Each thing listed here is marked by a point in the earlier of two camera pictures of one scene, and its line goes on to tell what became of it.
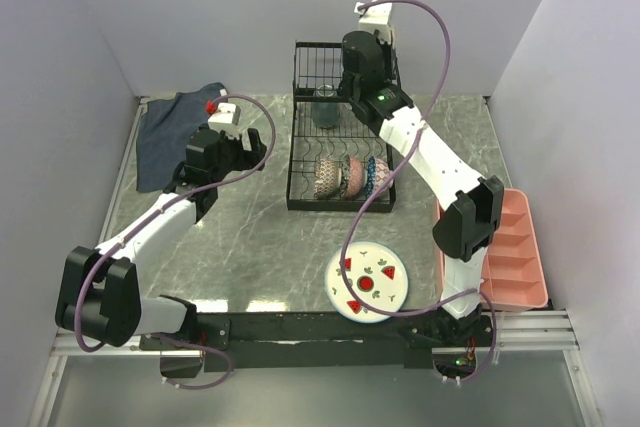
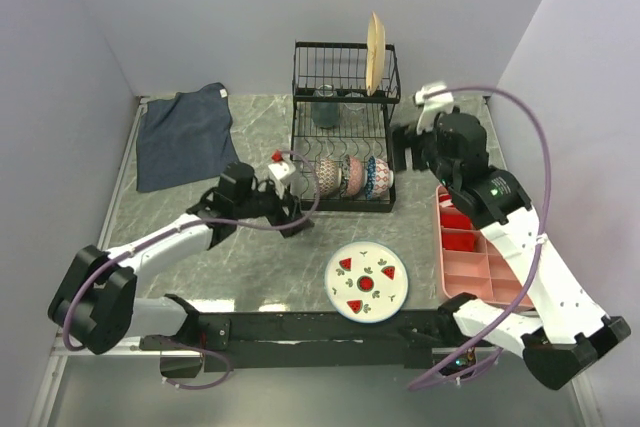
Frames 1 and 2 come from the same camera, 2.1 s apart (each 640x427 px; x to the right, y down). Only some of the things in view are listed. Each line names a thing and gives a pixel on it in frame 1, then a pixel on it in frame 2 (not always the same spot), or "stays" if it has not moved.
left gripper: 246,157 → 281,204
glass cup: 325,106 stays
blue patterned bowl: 377,173 stays
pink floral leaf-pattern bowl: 353,175 stays
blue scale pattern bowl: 328,178 stays
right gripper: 389,54 → 406,137
